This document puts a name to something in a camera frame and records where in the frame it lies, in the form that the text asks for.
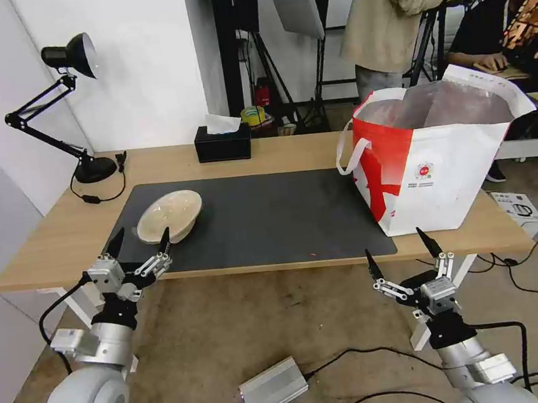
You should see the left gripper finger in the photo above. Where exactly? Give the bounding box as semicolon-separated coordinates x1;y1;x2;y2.
98;227;129;266
129;226;176;281

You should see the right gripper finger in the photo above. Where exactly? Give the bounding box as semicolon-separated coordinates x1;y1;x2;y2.
416;223;458;284
364;244;411;305

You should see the white red takeout bag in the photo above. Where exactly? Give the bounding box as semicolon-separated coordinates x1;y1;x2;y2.
327;56;538;243

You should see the beige disposable bowl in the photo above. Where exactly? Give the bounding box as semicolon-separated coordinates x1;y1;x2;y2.
133;187;207;249

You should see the black desk lamp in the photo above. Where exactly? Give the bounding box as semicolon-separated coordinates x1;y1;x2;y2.
0;30;119;193

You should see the white printed carton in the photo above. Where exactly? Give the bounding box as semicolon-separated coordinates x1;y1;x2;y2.
488;186;538;243

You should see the black desk mat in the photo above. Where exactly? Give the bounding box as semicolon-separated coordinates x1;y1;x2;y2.
98;158;399;290

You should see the black tissue box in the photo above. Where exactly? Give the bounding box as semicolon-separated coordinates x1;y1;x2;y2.
193;120;255;165

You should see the white tissue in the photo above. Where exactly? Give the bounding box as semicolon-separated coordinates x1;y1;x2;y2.
203;110;244;137

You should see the white low bench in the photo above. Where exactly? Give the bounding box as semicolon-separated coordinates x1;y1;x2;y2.
488;90;538;165

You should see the silver power supply box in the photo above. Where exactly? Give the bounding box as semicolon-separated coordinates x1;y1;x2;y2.
235;354;312;403

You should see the yellow green tape roll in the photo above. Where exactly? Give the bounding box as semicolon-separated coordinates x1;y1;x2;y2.
239;105;267;128

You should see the red canister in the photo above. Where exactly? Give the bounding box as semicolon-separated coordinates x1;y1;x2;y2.
254;83;273;108

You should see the black light stand tripod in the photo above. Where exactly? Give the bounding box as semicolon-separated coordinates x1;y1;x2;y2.
228;0;320;140

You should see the seated person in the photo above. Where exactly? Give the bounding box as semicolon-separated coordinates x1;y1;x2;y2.
439;0;538;188

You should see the standing person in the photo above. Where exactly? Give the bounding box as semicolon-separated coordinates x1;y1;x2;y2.
334;0;523;107

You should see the white reflector panel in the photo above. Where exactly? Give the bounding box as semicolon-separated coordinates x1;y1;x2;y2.
266;0;328;45

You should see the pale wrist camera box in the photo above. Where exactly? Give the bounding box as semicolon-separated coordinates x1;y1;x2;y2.
419;275;460;316
86;254;128;294

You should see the black lamp cable with switch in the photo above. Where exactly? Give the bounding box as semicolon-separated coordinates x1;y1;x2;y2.
66;150;133;207

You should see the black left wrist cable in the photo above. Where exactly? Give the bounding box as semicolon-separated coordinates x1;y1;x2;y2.
34;272;103;379

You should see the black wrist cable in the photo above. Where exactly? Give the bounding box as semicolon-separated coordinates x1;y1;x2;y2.
34;272;103;379
468;318;535;398

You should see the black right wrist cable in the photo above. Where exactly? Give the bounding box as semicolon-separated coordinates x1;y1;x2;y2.
468;318;535;398

